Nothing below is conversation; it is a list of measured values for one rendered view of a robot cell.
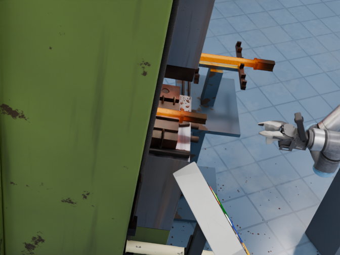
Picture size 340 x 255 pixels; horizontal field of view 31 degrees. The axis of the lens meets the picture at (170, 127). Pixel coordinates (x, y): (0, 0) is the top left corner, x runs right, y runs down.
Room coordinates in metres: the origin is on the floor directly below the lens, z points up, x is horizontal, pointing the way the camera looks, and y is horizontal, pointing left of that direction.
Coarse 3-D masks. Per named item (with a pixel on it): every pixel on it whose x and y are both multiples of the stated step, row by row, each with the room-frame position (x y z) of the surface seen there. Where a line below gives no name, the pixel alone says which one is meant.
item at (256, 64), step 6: (204, 54) 2.23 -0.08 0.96; (210, 54) 2.24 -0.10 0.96; (204, 60) 2.21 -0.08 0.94; (210, 60) 2.21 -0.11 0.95; (216, 60) 2.21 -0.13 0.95; (222, 60) 2.22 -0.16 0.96; (228, 60) 2.22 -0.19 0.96; (234, 60) 2.23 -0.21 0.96; (240, 60) 2.24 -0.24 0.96; (246, 60) 2.25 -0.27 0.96; (252, 60) 2.26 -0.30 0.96; (258, 60) 2.26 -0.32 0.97; (264, 60) 2.27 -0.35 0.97; (270, 60) 2.28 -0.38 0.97; (246, 66) 2.24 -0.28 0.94; (252, 66) 2.24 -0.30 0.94; (258, 66) 2.25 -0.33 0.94; (264, 66) 2.26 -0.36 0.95; (270, 66) 2.26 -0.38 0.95
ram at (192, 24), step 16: (192, 0) 1.57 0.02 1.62; (208, 0) 1.57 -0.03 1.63; (192, 16) 1.57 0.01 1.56; (208, 16) 1.57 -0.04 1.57; (176, 32) 1.56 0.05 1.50; (192, 32) 1.57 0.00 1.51; (176, 48) 1.56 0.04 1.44; (192, 48) 1.57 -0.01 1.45; (176, 64) 1.57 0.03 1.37; (192, 64) 1.57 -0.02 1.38
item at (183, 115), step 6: (162, 108) 1.75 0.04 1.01; (162, 114) 1.73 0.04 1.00; (168, 114) 1.73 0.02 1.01; (174, 114) 1.73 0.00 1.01; (180, 114) 1.74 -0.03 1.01; (186, 114) 1.74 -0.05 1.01; (192, 114) 1.75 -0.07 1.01; (198, 114) 1.76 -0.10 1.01; (204, 114) 1.77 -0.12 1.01; (180, 120) 1.72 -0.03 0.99; (186, 120) 1.74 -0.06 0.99; (192, 120) 1.74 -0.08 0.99; (198, 120) 1.75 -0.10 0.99; (204, 120) 1.75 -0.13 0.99
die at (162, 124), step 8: (160, 104) 1.79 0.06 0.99; (168, 104) 1.80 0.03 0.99; (176, 104) 1.81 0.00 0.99; (160, 120) 1.70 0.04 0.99; (168, 120) 1.71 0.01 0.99; (176, 120) 1.72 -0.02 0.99; (160, 128) 1.66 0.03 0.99; (168, 128) 1.67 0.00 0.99; (176, 128) 1.68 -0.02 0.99; (152, 136) 1.62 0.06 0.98; (160, 136) 1.63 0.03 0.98; (168, 136) 1.64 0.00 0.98; (176, 136) 1.65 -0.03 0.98; (152, 144) 1.61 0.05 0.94; (168, 144) 1.62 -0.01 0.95; (176, 144) 1.62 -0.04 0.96
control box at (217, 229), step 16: (176, 176) 1.28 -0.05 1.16; (192, 176) 1.27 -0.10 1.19; (192, 192) 1.22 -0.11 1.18; (208, 192) 1.22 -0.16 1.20; (192, 208) 1.17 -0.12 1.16; (208, 208) 1.16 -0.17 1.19; (208, 224) 1.12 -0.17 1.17; (224, 224) 1.11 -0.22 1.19; (208, 240) 1.07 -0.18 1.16; (224, 240) 1.06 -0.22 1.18
